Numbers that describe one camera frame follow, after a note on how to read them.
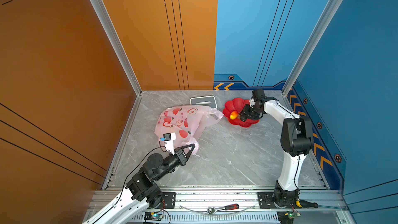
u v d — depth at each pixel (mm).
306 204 705
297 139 535
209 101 1089
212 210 690
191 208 725
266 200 725
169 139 630
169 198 740
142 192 524
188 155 647
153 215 708
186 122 864
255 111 846
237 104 1100
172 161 603
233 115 996
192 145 679
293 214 696
